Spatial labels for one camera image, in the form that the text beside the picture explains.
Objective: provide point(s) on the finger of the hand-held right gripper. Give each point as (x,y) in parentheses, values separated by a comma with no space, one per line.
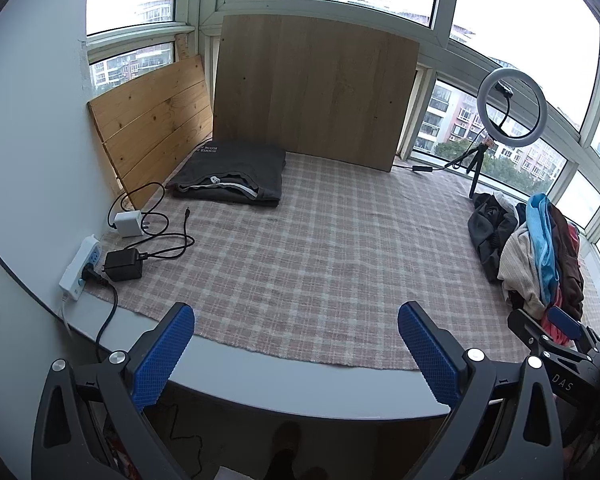
(527,335)
(565,321)

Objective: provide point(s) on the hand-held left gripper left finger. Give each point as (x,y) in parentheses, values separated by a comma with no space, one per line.
(160,355)

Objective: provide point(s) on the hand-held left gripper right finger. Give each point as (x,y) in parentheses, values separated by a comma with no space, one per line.
(430,360)

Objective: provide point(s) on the brown fleece sweater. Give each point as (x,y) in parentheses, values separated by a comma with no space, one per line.
(570,270)

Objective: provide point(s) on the red garment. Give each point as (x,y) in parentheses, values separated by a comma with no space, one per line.
(555,332)

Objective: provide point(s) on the blue garment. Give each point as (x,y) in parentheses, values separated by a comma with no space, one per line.
(540,230)

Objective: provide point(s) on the black power adapter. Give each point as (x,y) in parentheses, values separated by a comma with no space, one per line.
(123,265)

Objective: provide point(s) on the white power strip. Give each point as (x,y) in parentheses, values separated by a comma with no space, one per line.
(77,270)

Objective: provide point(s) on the white striped garment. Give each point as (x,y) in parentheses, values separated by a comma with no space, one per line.
(505,205)

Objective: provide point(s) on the white charger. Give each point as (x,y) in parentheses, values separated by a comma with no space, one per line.
(127,224)

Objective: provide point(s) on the person's foot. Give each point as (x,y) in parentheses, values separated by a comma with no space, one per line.
(285,450)

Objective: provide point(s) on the pink plaid blanket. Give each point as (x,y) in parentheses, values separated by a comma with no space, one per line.
(305,260)

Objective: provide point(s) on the black tripod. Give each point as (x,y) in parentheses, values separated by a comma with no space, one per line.
(475,175)

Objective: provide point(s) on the red patterned tag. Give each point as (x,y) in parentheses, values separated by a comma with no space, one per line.
(489,145)

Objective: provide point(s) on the dark grey folded garment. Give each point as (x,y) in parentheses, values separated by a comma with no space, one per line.
(230,165)

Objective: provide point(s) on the pine plank panel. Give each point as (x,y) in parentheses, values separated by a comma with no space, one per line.
(150,120)

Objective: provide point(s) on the large light wooden board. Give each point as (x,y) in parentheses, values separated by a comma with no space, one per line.
(310,90)

